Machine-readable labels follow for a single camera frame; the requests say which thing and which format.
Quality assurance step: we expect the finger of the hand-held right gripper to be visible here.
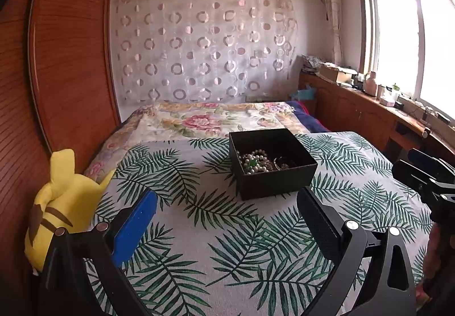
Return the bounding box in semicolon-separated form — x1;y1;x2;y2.
391;159;455;203
407;148;455;172

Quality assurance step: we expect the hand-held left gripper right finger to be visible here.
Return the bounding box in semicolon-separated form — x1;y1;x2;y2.
297;186;416;316

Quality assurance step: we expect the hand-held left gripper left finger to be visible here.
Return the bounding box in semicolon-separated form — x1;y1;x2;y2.
41;189;159;316

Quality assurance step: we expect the black jewelry box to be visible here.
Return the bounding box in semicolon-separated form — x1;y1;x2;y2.
228;128;319;201

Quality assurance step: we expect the white pearl necklace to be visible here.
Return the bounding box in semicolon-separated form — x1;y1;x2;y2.
239;149;273;175

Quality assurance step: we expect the person's right hand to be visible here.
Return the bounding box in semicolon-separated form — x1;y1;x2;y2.
421;223;455;304

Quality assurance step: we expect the yellow plush toy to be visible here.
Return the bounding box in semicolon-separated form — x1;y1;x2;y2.
24;149;116;276

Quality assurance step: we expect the wooden side cabinet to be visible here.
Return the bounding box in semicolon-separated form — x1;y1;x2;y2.
299;72;455;162

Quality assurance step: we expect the green leaf print cloth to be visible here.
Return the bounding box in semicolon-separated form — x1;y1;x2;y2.
83;131;435;316

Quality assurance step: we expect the pink bottle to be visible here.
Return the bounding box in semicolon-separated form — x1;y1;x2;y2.
364;71;378;96

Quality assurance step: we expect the dark blue blanket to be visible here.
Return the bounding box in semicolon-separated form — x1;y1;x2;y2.
287;100;332;134

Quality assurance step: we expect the floral bedspread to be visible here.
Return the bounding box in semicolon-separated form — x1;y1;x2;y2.
83;100;314;181

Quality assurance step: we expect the open cardboard box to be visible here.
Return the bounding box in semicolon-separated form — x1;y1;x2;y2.
317;63;358;84

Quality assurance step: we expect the window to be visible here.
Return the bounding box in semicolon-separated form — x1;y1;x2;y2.
356;0;455;122

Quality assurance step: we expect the blue plastic bag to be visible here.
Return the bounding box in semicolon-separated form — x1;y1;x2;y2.
295;85;318;102

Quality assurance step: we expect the beige window curtain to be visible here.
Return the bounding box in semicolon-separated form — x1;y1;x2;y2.
319;0;345;65

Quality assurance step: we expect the circle pattern sheer curtain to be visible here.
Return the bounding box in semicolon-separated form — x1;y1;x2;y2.
110;0;300;105

